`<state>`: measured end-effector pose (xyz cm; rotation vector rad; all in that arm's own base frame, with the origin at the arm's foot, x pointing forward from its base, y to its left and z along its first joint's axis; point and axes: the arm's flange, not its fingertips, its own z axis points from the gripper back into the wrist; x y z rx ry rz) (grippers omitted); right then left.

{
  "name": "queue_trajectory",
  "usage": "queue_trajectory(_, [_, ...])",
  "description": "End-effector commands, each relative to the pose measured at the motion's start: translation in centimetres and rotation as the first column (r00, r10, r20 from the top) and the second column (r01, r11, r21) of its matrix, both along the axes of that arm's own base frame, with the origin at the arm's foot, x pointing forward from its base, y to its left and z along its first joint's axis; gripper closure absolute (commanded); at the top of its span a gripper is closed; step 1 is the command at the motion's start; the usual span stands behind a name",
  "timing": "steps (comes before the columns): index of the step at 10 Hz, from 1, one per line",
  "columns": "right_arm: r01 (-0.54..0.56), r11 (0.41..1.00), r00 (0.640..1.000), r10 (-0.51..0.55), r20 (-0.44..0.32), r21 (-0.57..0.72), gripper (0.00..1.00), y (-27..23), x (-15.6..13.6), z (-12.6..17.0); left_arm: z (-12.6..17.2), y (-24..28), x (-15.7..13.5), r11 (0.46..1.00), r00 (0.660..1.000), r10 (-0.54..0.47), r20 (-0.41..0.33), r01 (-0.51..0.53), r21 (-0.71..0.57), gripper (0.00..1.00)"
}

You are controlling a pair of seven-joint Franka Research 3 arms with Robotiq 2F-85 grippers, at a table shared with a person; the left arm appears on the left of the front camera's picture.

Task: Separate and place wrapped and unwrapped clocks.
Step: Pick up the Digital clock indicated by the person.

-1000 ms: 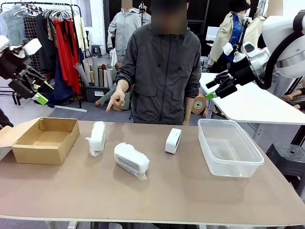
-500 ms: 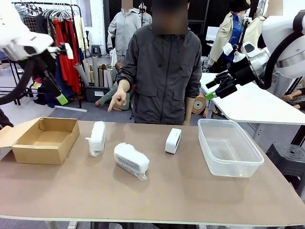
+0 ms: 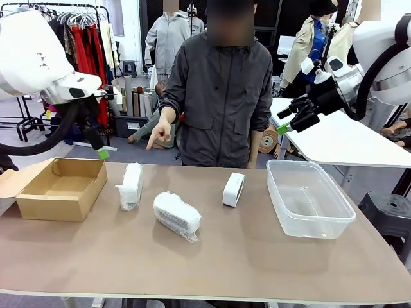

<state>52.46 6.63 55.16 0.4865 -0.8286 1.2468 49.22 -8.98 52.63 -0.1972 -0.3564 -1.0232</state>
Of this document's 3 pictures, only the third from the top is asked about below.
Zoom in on open brown cardboard box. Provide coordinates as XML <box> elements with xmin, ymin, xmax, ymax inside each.
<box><xmin>0</xmin><ymin>157</ymin><xmax>109</xmax><ymax>223</ymax></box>

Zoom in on unwrapped white clock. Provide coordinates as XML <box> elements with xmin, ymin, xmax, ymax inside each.
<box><xmin>222</xmin><ymin>172</ymin><xmax>246</xmax><ymax>207</ymax></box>

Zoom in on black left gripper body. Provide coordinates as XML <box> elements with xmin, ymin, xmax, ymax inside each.
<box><xmin>72</xmin><ymin>96</ymin><xmax>102</xmax><ymax>130</ymax></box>

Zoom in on white monitor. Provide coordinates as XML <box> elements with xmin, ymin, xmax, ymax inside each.
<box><xmin>277</xmin><ymin>35</ymin><xmax>299</xmax><ymax>56</ymax></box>

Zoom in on tall grey paper roll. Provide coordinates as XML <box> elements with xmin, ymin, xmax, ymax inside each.
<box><xmin>124</xmin><ymin>75</ymin><xmax>135</xmax><ymax>117</ymax></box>

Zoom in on black hanging garment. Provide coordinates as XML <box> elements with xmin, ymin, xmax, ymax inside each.
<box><xmin>48</xmin><ymin>18</ymin><xmax>78</xmax><ymax>75</ymax></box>

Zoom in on brown cardboard spool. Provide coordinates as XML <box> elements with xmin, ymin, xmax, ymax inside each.
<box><xmin>260</xmin><ymin>123</ymin><xmax>280</xmax><ymax>154</ymax></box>

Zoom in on black plastic stool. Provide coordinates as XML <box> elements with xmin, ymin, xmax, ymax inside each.
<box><xmin>357</xmin><ymin>191</ymin><xmax>411</xmax><ymax>255</ymax></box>

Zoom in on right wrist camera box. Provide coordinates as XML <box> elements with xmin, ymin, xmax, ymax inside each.
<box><xmin>300</xmin><ymin>58</ymin><xmax>332</xmax><ymax>85</ymax></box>

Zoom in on red hanging garments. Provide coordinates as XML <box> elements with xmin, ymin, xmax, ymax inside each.
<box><xmin>71</xmin><ymin>25</ymin><xmax>110</xmax><ymax>128</ymax></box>

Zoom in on bubble-wrapped white clock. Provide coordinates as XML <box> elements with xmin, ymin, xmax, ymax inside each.
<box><xmin>114</xmin><ymin>162</ymin><xmax>144</xmax><ymax>212</ymax></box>
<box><xmin>153</xmin><ymin>191</ymin><xmax>202</xmax><ymax>244</ymax></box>

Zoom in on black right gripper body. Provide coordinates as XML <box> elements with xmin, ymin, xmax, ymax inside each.
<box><xmin>306</xmin><ymin>76</ymin><xmax>343</xmax><ymax>116</ymax></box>

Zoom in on mannequin in cream jacket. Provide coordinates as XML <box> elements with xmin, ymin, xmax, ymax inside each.
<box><xmin>326</xmin><ymin>21</ymin><xmax>361</xmax><ymax>65</ymax></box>

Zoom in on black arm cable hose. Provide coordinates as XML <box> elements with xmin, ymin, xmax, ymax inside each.
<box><xmin>0</xmin><ymin>102</ymin><xmax>82</xmax><ymax>157</ymax></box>
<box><xmin>344</xmin><ymin>40</ymin><xmax>411</xmax><ymax>122</ymax></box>

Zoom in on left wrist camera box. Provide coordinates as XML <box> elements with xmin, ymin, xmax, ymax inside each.
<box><xmin>92</xmin><ymin>85</ymin><xmax>119</xmax><ymax>99</ymax></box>

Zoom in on clear plastic container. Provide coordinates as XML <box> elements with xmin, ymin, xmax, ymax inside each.
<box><xmin>265</xmin><ymin>159</ymin><xmax>357</xmax><ymax>240</ymax></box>

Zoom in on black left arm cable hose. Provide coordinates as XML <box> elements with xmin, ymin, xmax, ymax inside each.
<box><xmin>0</xmin><ymin>102</ymin><xmax>82</xmax><ymax>157</ymax></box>

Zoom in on person's right hand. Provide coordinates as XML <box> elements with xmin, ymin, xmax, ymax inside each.
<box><xmin>145</xmin><ymin>119</ymin><xmax>173</xmax><ymax>151</ymax></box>

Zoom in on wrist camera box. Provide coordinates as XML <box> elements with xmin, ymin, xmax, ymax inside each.
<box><xmin>92</xmin><ymin>85</ymin><xmax>119</xmax><ymax>99</ymax></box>
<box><xmin>300</xmin><ymin>58</ymin><xmax>332</xmax><ymax>85</ymax></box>

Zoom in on black metal clothes rack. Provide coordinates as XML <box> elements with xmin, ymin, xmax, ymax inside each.
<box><xmin>0</xmin><ymin>3</ymin><xmax>112</xmax><ymax>147</ymax></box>

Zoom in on cream hanging garment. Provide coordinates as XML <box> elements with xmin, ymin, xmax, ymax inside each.
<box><xmin>98</xmin><ymin>21</ymin><xmax>120</xmax><ymax>76</ymax></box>

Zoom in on child mannequin in green shirt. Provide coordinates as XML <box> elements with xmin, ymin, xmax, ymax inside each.
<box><xmin>128</xmin><ymin>81</ymin><xmax>177</xmax><ymax>150</ymax></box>

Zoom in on small grey stool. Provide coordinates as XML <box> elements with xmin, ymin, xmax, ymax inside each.
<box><xmin>122</xmin><ymin>59</ymin><xmax>137</xmax><ymax>78</ymax></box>

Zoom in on dark storage bin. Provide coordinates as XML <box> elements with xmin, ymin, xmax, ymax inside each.
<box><xmin>113</xmin><ymin>114</ymin><xmax>155</xmax><ymax>139</ymax></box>

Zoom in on person in dark grey jacket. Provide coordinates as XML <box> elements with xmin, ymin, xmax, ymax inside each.
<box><xmin>159</xmin><ymin>30</ymin><xmax>274</xmax><ymax>169</ymax></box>

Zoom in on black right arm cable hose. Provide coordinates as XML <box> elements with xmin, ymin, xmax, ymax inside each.
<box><xmin>344</xmin><ymin>40</ymin><xmax>411</xmax><ymax>122</ymax></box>

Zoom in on mannequin in beige coat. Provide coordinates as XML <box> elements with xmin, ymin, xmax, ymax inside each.
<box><xmin>280</xmin><ymin>0</ymin><xmax>338</xmax><ymax>90</ymax></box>

